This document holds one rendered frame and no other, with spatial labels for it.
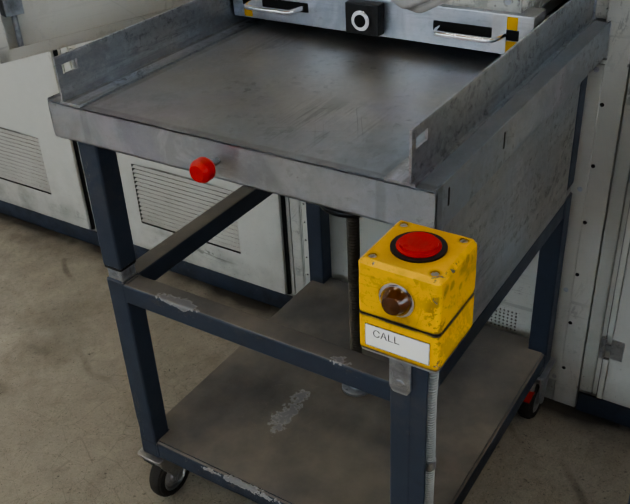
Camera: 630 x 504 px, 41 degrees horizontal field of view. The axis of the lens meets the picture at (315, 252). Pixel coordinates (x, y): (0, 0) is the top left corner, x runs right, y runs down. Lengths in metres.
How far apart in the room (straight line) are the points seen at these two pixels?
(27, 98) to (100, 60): 1.20
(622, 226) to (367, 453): 0.64
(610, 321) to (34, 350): 1.36
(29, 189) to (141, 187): 0.49
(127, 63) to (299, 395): 0.73
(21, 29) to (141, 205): 0.91
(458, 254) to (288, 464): 0.89
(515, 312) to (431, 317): 1.14
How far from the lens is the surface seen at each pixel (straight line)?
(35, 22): 1.55
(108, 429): 1.94
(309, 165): 1.01
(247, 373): 1.74
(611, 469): 1.83
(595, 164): 1.63
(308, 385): 1.70
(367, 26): 1.36
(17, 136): 2.62
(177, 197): 2.23
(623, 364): 1.81
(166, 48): 1.41
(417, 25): 1.34
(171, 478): 1.73
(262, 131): 1.10
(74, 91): 1.28
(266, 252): 2.10
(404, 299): 0.71
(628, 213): 1.63
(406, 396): 0.82
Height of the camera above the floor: 1.29
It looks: 32 degrees down
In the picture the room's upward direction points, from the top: 3 degrees counter-clockwise
